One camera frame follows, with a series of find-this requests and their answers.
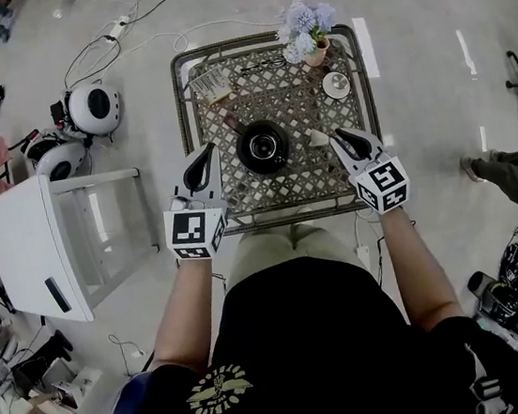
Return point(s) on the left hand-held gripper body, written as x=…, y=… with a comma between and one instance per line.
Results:
x=188, y=229

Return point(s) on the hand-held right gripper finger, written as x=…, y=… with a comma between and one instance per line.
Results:
x=350, y=161
x=371, y=144

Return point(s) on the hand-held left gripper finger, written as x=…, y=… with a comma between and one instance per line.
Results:
x=188, y=182
x=216, y=178

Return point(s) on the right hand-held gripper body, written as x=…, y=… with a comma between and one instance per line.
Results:
x=383, y=182

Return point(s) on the black cylindrical pot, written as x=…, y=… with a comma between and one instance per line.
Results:
x=247, y=155

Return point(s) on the small white paper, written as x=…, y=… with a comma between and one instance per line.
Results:
x=317, y=137

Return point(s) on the person's left forearm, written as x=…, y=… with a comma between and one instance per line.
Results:
x=183, y=315

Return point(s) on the person's right forearm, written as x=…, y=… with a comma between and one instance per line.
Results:
x=419, y=275

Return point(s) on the woven lattice coffee table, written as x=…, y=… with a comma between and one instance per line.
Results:
x=288, y=103

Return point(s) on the white saucer with cup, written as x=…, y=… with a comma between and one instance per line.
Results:
x=335, y=84

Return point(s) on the white power adapter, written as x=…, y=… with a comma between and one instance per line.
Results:
x=363, y=256

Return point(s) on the person's beige trousers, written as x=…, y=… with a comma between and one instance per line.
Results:
x=265, y=257

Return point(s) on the white round headset device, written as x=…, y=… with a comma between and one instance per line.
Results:
x=95, y=109
x=63, y=161

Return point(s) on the black eyeglasses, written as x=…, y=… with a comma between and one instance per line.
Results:
x=264, y=64

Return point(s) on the pink vase with blue flowers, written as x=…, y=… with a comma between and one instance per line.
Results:
x=306, y=24

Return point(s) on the black smartphone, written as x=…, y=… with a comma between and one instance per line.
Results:
x=57, y=295

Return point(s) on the white side table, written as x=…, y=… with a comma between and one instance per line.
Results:
x=23, y=246

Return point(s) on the white power strip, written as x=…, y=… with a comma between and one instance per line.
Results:
x=118, y=28

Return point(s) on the blue chair seat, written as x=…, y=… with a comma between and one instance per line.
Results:
x=130, y=400

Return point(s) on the person's black t-shirt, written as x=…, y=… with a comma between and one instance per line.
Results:
x=317, y=359

